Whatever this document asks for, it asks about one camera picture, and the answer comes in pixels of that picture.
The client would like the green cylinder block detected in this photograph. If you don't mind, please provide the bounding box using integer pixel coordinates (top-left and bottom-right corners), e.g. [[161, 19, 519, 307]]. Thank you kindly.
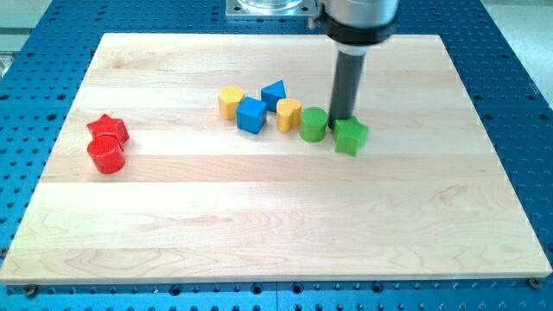
[[300, 107, 328, 143]]

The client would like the green star block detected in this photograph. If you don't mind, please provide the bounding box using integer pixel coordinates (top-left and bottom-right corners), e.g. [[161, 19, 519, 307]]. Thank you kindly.
[[333, 117, 369, 156]]

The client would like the red star block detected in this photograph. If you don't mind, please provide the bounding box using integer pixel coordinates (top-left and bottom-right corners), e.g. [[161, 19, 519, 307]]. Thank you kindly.
[[86, 114, 130, 150]]

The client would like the yellow heart block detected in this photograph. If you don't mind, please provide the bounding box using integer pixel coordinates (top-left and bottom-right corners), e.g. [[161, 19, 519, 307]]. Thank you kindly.
[[276, 98, 302, 133]]

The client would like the blue cube block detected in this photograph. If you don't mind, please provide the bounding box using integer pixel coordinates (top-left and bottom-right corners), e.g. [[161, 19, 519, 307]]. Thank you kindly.
[[236, 97, 267, 134]]

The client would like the blue triangle block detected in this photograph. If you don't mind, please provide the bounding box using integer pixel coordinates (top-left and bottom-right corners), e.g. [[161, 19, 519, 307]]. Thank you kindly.
[[261, 80, 287, 112]]

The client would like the yellow hexagon block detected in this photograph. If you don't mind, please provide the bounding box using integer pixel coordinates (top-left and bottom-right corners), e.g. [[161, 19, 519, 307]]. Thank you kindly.
[[218, 86, 245, 120]]

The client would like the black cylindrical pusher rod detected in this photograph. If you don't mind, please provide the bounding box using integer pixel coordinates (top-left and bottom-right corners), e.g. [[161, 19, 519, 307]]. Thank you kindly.
[[328, 51, 365, 129]]

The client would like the wooden board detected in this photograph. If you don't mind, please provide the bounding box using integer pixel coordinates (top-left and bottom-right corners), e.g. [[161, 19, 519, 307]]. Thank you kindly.
[[1, 33, 551, 285]]

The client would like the red cylinder block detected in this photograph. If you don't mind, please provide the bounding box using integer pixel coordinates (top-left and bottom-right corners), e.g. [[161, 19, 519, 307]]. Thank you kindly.
[[87, 135, 125, 175]]

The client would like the blue perforated table plate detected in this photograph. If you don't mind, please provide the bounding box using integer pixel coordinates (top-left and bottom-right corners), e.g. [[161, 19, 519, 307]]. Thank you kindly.
[[1, 1, 552, 310]]

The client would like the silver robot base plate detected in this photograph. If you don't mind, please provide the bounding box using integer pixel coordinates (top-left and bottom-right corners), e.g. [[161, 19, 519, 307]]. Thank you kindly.
[[226, 0, 316, 17]]

